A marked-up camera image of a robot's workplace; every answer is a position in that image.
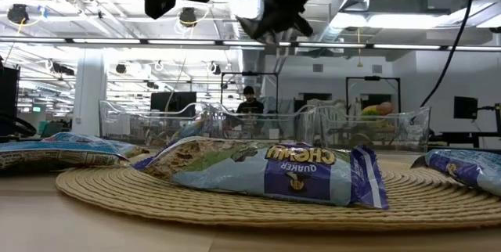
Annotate green Quaker Chewy granola bar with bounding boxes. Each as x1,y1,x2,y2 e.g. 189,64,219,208
132,136,391,211

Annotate blue granola bar red ends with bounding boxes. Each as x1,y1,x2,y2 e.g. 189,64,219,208
41,131,152,159

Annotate light blue granola bar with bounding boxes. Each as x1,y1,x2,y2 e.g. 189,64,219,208
0,139,132,173

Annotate blue Quaker granola bar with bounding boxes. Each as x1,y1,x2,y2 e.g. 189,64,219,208
409,148,501,198

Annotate long ceiling light strip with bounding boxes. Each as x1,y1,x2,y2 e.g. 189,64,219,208
0,36,501,52

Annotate person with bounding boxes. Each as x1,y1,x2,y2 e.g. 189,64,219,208
236,85,266,135
359,101,395,118

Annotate clear plastic bin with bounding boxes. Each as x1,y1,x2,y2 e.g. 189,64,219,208
315,105,432,154
206,102,319,146
98,99,211,147

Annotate black monitor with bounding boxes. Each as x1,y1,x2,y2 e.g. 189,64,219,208
150,91,198,118
453,95,479,120

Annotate white pillar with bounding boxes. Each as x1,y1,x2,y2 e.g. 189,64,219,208
72,50,109,138

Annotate green chair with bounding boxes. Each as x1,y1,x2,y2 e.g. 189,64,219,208
38,121,66,139

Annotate round woven straw placemat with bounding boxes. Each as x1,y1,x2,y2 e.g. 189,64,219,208
54,148,501,232

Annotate black panel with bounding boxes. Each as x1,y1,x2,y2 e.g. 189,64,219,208
0,66,20,138

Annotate black desk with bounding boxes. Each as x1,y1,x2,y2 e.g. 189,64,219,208
440,130,501,149

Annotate black ceiling cable reel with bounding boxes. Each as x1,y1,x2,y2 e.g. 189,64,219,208
6,3,31,25
178,6,199,28

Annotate yellow hanging cord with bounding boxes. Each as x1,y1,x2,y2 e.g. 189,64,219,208
355,27,364,68

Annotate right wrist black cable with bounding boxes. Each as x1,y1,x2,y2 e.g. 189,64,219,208
420,0,477,108

